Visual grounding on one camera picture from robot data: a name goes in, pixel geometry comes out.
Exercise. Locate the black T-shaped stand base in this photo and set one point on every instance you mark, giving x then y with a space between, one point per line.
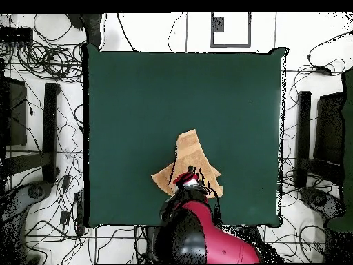
303 124
50 124

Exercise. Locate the black square case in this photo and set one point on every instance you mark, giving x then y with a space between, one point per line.
16 116
328 129

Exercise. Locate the black power adapter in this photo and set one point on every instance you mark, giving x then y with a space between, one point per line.
64 217
322 70
66 182

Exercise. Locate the black power strip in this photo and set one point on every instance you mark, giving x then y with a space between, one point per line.
80 212

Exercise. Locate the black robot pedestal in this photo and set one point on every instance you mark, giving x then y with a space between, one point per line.
150 243

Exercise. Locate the person's black shoe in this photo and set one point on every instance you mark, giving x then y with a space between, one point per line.
75 20
93 29

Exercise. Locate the grey caster base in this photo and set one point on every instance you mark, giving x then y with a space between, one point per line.
16 204
320 200

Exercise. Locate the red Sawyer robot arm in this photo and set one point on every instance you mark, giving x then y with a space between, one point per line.
209 240

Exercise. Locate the black electronics box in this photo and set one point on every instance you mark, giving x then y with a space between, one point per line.
16 35

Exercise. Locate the dark green table cloth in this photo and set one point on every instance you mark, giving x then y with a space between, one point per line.
165 96

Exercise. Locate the tan terry towel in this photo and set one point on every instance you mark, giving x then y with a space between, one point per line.
190 154

